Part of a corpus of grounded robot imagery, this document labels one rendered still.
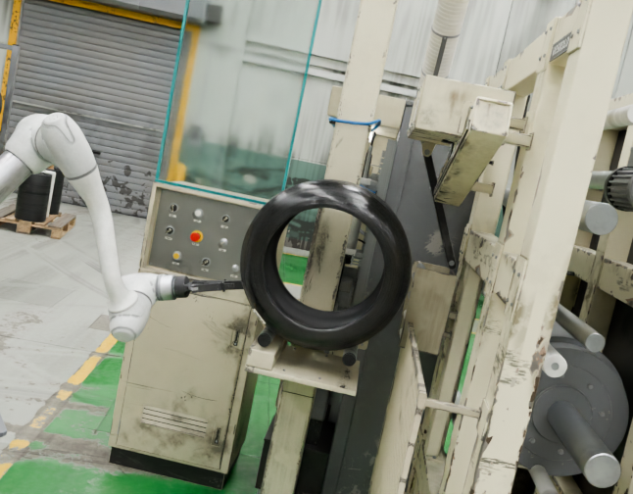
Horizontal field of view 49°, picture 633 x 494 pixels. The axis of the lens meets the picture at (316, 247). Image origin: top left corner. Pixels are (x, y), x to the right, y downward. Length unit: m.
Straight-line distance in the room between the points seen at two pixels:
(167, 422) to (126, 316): 1.01
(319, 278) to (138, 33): 9.29
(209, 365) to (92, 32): 9.10
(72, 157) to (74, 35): 9.63
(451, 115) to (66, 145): 1.10
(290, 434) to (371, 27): 1.53
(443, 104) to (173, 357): 1.71
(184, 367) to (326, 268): 0.86
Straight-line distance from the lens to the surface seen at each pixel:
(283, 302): 2.49
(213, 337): 3.02
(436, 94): 1.94
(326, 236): 2.56
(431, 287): 2.51
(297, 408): 2.71
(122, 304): 2.27
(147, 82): 11.48
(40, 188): 8.49
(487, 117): 1.85
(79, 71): 11.69
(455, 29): 2.97
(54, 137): 2.16
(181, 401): 3.14
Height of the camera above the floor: 1.51
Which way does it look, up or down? 7 degrees down
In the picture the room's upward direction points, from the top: 12 degrees clockwise
